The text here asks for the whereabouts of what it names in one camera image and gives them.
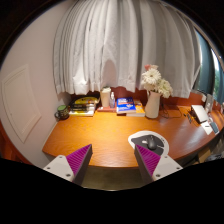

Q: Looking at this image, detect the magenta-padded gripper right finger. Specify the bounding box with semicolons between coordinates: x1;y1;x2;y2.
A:
133;143;184;185

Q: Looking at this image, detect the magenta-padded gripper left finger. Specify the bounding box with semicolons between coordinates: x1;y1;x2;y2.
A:
43;143;94;186

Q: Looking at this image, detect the dark grey computer mouse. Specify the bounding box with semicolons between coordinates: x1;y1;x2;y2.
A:
146;135;158;151

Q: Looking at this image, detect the white and black mouse pad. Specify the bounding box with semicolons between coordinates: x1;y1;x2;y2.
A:
127;130;170;157

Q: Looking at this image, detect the dark mug with green inside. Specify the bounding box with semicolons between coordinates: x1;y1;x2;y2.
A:
54;104;70;121

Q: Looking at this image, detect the yellow-orange book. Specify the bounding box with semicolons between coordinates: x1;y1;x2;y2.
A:
125;101;147;118

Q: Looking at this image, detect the white notepad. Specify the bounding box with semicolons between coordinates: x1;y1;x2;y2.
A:
200;121;214;136

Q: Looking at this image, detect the white ceramic vase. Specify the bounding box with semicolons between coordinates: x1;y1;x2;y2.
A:
144;90;162;120

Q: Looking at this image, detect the white laptop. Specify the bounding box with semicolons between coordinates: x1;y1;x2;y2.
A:
190;104;210;124

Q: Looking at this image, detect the yellow and black book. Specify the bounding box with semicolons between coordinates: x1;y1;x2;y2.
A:
73;96;100;106

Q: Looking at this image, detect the blue book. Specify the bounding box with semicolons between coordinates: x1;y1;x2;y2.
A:
116;96;137;115

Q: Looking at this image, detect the red book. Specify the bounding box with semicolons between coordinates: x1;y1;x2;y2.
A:
96;105;118;113

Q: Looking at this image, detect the cream tumbler cup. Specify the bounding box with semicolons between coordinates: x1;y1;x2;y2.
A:
99;86;112;108

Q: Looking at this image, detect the clear spray bottle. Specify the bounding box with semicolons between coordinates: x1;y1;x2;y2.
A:
109;91;116;109

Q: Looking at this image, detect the white flower bouquet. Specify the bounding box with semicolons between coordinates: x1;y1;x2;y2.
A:
140;63;174;99

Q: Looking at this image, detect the dark teal curtain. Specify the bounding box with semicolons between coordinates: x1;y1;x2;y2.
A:
194;31;216;98

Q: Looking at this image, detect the white pleated curtain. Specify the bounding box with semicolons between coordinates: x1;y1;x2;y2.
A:
53;0;203;99

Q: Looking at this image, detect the black cable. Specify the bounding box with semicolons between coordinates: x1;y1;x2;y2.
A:
161;103;184;120

